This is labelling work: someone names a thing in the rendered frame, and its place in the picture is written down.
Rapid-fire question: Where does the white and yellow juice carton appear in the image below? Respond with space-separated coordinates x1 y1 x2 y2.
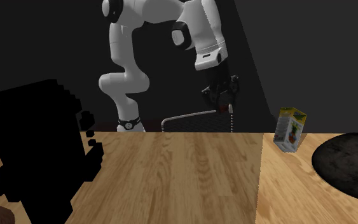
272 106 308 154

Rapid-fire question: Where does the dark grey round disc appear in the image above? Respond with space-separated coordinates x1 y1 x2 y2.
310 132 358 202

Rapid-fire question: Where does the black chair with metal frame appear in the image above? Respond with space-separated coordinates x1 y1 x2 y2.
161 104 235 134

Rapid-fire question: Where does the black blocky mug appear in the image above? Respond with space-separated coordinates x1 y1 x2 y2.
0 78 105 224

